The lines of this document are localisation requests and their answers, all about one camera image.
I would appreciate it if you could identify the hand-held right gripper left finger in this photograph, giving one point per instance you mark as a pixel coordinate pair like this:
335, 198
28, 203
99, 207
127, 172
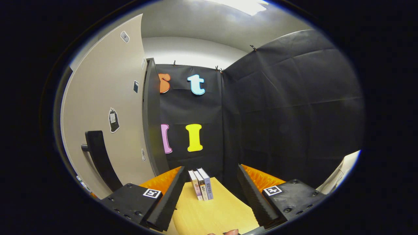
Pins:
169, 199

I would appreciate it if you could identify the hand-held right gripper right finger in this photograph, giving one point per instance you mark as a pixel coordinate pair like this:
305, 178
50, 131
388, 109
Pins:
253, 195

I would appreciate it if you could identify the beige cabinet door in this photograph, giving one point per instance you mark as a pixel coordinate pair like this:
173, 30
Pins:
104, 81

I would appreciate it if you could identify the pink spine book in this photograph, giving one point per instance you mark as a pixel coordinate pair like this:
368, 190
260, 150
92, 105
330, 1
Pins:
195, 187

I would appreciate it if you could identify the white cloth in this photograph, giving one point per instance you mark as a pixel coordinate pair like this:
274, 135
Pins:
343, 169

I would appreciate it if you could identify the black backdrop cloth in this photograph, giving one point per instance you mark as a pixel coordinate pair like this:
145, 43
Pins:
294, 98

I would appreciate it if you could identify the long ceiling light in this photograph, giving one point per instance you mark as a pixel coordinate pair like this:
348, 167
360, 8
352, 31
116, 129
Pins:
245, 5

